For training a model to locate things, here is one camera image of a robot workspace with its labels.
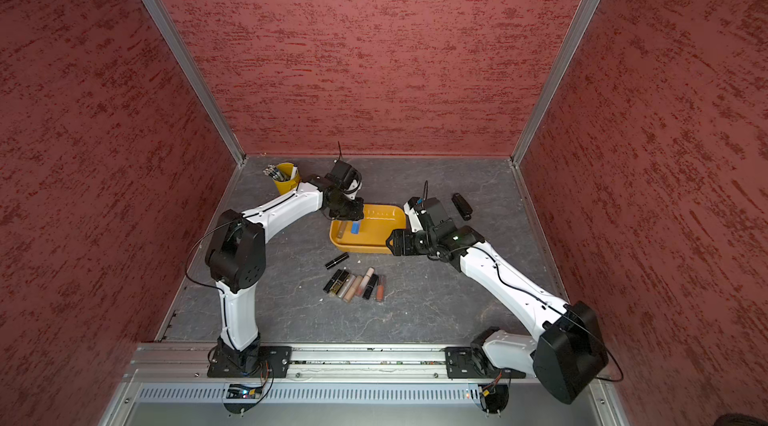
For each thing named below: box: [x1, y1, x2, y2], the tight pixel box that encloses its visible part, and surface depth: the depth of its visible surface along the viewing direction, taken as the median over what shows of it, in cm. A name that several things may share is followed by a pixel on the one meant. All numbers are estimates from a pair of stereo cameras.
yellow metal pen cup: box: [274, 162, 301, 195], surface depth 103 cm
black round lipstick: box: [362, 273, 379, 300], surface depth 87 cm
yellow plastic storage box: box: [330, 204, 406, 254], surface depth 99 cm
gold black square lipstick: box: [330, 270, 350, 295], surface depth 87 cm
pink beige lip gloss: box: [355, 267, 375, 298], surface depth 89 cm
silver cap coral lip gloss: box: [376, 274, 386, 303], surface depth 87 cm
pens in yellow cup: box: [262, 164, 298, 182], surface depth 96 cm
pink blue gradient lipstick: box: [350, 220, 361, 235], surface depth 94 cm
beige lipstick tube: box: [343, 275, 363, 303], surface depth 87 cm
